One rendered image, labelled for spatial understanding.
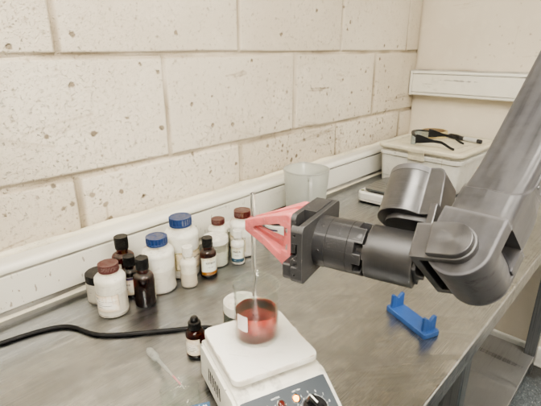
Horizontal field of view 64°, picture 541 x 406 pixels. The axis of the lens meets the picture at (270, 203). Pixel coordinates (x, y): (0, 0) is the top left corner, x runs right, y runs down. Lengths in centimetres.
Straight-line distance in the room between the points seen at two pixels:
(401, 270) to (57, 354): 57
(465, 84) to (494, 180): 142
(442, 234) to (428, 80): 153
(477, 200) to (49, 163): 74
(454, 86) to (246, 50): 95
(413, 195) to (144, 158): 67
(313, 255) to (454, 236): 15
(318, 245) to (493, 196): 17
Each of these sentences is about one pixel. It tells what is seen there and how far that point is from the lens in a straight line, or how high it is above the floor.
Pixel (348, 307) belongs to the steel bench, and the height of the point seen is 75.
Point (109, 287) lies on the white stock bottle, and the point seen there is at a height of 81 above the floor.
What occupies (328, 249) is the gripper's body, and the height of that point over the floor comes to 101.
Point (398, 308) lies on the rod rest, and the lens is 85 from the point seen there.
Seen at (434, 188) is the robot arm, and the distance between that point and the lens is 47.
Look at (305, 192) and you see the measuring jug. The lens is 116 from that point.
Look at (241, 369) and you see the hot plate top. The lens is 57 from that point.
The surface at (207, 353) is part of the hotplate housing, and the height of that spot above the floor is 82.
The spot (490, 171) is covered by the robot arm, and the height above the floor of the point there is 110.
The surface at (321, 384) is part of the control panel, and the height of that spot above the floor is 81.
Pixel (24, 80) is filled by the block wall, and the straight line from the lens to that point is 89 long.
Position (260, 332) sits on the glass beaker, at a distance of 59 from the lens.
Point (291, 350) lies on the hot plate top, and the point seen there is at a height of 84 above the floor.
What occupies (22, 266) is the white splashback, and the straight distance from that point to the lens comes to 90.
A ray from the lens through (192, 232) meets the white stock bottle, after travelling 92.
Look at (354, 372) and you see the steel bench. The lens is 71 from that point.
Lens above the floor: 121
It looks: 20 degrees down
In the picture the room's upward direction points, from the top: straight up
